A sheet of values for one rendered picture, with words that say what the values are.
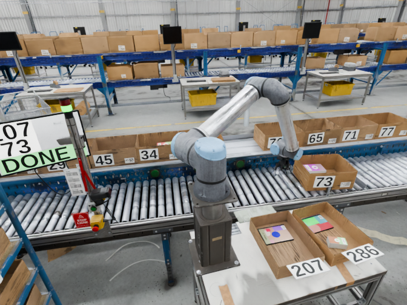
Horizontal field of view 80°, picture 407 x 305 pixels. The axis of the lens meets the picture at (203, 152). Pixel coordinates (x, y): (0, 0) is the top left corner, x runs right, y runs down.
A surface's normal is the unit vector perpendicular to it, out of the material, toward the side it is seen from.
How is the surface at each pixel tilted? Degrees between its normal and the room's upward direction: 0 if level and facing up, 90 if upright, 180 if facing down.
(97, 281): 0
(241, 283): 0
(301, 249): 0
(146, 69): 89
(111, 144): 89
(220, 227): 90
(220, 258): 90
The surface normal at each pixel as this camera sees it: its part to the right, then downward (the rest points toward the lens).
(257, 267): -0.03, -0.88
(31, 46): 0.18, 0.44
